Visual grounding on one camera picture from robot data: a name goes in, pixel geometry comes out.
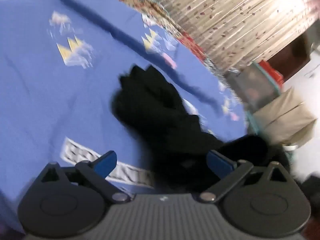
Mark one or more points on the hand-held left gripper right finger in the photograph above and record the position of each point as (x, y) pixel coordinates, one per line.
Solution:
(218, 162)

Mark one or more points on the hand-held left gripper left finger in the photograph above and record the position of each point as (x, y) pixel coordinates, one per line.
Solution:
(107, 162)

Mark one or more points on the black pants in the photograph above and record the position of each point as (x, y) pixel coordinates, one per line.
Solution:
(160, 120)

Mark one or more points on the beige cloth bundle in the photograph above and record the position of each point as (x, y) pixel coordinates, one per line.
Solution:
(282, 117)

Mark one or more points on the clear box with teal rim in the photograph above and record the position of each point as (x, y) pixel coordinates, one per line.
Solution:
(252, 90)

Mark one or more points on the blue printed bedsheet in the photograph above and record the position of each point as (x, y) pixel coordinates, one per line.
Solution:
(50, 100)

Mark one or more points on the red box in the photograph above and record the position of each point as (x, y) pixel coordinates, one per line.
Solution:
(271, 71)

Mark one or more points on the dark brown wooden furniture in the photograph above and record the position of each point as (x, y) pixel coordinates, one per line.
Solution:
(292, 55)

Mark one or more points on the beige leaf print curtain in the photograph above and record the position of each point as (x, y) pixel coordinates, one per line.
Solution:
(237, 17)

